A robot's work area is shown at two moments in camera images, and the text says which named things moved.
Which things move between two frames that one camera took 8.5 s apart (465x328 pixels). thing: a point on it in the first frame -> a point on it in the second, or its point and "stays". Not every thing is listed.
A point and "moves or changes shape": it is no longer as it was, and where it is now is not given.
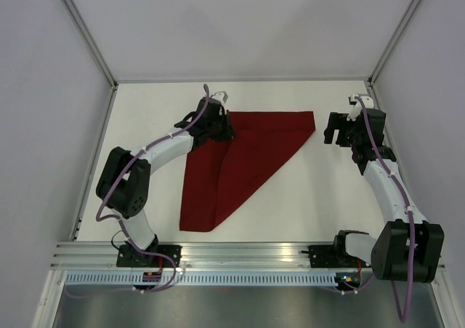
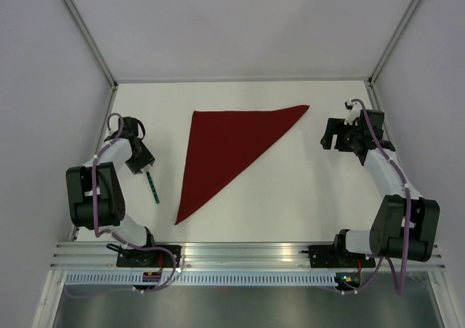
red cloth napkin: (221, 177) moves or changes shape
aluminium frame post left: (83, 30) stays
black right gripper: (333, 124) stays
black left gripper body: (219, 129) -> (140, 159)
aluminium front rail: (103, 256) stays
